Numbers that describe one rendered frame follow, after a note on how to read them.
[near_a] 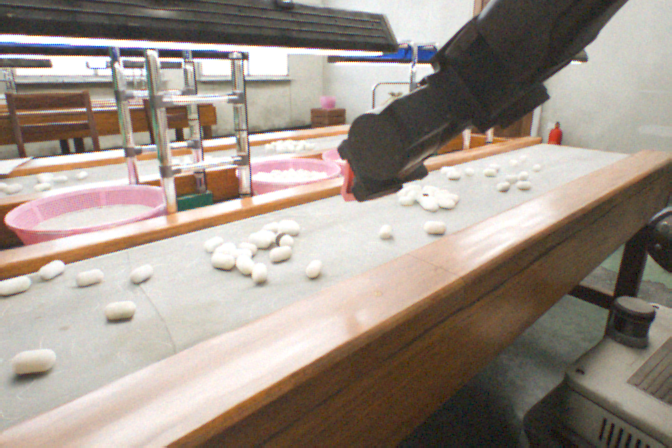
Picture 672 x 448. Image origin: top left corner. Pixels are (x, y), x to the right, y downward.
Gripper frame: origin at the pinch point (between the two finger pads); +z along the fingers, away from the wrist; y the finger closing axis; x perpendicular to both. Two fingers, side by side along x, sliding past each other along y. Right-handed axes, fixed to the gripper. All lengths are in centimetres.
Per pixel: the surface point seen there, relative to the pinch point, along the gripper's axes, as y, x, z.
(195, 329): 21.1, 7.9, 7.8
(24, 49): 27, -61, 41
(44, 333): 33.8, 1.5, 14.8
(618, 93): -469, -57, 93
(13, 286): 36.0, -6.8, 22.7
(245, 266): 11.4, 2.3, 12.4
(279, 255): 5.7, 2.2, 13.2
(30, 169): 31, -55, 79
